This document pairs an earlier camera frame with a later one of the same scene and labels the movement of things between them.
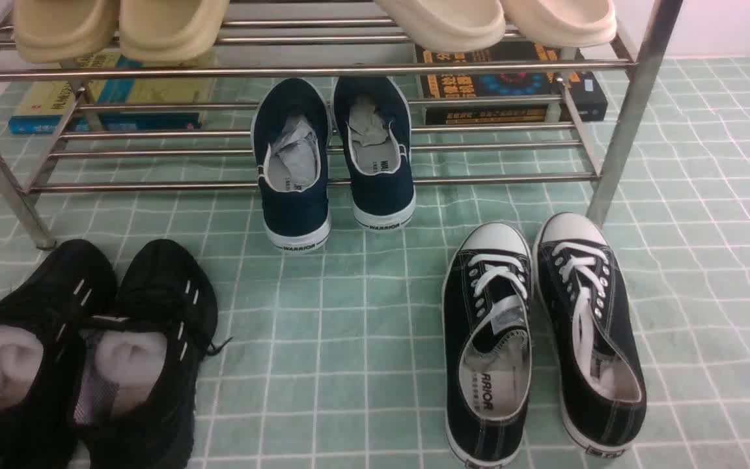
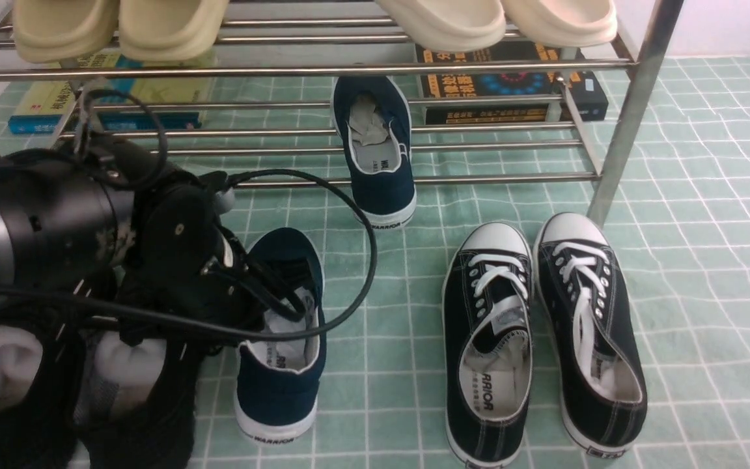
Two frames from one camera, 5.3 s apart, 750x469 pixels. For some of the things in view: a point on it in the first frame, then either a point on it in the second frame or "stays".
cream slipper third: x=449 y=25 stays
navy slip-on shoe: x=372 y=128 stays
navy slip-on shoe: x=290 y=146 to x=279 y=384
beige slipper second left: x=161 y=33 stays
